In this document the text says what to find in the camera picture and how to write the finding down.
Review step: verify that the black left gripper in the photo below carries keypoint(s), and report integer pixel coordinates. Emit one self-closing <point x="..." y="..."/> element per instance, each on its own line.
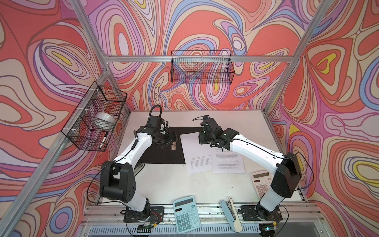
<point x="169" y="139"/>

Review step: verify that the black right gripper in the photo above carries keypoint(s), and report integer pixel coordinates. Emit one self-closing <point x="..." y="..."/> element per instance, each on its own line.
<point x="201" y="136"/>

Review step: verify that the teal clip folder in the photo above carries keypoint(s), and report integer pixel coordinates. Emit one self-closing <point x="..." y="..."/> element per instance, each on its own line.
<point x="165" y="155"/>

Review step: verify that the white printed paper sheets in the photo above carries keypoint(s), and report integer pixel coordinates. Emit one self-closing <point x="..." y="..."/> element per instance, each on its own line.
<point x="227" y="162"/>

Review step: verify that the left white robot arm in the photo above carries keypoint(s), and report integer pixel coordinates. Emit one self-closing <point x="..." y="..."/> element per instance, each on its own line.
<point x="117" y="179"/>

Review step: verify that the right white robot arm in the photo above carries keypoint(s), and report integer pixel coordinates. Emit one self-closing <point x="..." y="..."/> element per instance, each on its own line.
<point x="285" y="168"/>

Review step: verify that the black silver stapler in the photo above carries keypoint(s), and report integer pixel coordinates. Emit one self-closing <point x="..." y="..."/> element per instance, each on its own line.
<point x="138" y="168"/>

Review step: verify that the black marker pen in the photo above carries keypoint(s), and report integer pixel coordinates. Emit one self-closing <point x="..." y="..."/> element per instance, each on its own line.
<point x="103" y="141"/>

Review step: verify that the white tape roll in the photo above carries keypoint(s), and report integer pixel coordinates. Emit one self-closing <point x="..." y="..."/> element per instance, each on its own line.
<point x="106" y="117"/>

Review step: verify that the pink white calculator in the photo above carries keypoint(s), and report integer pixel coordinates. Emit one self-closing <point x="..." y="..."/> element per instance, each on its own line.
<point x="261" y="181"/>

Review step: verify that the teal calculator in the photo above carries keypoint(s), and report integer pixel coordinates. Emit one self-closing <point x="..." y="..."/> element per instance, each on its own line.
<point x="186" y="215"/>

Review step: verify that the light blue stapler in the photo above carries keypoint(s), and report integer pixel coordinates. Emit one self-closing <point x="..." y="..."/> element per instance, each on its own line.
<point x="231" y="215"/>

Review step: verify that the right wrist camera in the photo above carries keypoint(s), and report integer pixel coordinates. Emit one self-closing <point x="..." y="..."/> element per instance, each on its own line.
<point x="209" y="125"/>

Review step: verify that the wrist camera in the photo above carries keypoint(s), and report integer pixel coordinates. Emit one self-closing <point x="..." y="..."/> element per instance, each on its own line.
<point x="155" y="122"/>
<point x="209" y="125"/>

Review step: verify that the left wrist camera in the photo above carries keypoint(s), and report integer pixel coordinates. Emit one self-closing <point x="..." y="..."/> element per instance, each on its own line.
<point x="155" y="122"/>

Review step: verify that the black wire basket back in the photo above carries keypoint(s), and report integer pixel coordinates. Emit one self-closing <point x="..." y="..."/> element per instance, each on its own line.
<point x="205" y="67"/>

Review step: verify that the black wire basket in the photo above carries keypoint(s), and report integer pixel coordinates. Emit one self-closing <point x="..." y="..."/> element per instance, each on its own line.
<point x="205" y="67"/>
<point x="83" y="129"/>

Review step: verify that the black wire basket left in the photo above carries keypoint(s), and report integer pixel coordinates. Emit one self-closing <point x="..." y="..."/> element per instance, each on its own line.
<point x="83" y="129"/>

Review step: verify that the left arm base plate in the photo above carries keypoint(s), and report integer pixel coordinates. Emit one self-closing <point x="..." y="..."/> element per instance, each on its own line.
<point x="154" y="215"/>

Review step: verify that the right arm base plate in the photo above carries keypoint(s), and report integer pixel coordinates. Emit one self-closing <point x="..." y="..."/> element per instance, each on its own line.
<point x="253" y="213"/>

